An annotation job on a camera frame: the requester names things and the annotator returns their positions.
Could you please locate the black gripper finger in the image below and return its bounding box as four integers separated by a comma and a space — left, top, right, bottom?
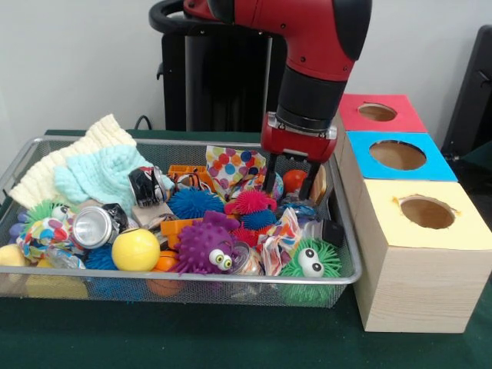
262, 152, 278, 193
298, 160, 321, 201

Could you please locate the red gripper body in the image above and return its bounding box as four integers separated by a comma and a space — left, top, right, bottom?
261, 111, 338, 165

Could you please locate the polka dot paper napkin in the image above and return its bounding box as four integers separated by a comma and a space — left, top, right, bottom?
205, 145, 268, 201

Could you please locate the wooden three-hole box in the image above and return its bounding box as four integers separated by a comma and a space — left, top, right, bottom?
331, 92, 492, 334

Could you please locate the red rubber ball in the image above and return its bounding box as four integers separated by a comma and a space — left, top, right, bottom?
282, 169, 308, 193

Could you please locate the green spiky toy with eyes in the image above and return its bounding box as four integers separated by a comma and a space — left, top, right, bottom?
278, 238, 342, 280

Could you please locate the blue spiky ball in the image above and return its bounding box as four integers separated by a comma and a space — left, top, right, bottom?
168, 187, 228, 220

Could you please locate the purple spiky toy with eyes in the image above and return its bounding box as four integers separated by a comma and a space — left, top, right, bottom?
168, 210, 241, 276

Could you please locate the crushed black can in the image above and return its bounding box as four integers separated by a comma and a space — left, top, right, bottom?
128, 165, 176, 209

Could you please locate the yellow smiley ball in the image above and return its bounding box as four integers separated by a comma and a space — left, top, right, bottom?
111, 228, 161, 272

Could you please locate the mint green cloth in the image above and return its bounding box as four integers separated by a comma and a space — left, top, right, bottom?
53, 145, 176, 216

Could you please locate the dark green tablecloth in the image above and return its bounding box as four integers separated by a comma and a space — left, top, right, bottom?
455, 144, 492, 184
0, 129, 492, 369

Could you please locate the crushed silver can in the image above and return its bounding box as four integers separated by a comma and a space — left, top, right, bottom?
71, 205, 130, 250

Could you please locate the cream knitted cloth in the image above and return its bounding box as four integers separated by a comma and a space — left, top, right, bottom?
8, 113, 138, 211

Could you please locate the wire mesh bin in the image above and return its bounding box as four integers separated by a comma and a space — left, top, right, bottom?
0, 135, 363, 309

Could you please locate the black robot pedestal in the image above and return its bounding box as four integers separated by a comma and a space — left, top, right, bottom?
148, 0, 288, 134

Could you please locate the black cable loop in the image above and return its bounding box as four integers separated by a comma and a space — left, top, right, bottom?
133, 114, 155, 131

